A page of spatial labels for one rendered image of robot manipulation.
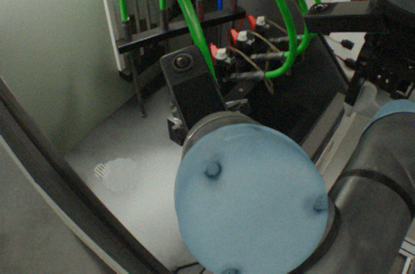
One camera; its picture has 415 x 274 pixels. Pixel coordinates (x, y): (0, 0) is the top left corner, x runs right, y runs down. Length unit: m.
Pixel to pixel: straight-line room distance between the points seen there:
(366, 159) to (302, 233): 0.13
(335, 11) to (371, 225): 0.28
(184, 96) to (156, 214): 0.52
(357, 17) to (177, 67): 0.22
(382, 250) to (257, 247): 0.11
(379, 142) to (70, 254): 1.62
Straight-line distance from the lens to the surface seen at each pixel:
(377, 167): 0.27
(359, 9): 0.44
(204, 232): 0.16
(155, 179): 0.87
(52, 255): 1.81
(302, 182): 0.16
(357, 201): 0.25
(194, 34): 0.41
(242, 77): 0.73
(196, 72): 0.36
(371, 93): 0.48
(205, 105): 0.34
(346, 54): 1.03
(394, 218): 0.26
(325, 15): 0.44
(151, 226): 0.82
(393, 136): 0.29
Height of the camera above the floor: 1.58
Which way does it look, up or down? 51 degrees down
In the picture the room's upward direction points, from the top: straight up
